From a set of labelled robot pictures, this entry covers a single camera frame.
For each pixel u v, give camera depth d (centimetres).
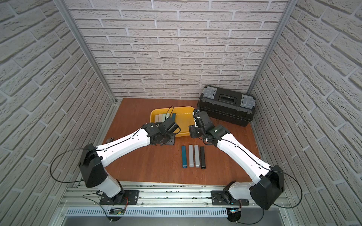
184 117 110
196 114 64
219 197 74
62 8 70
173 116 107
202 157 86
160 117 106
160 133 56
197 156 86
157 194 76
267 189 38
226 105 96
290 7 69
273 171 41
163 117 104
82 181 45
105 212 69
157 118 103
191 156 86
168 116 106
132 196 75
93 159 47
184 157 88
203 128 57
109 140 95
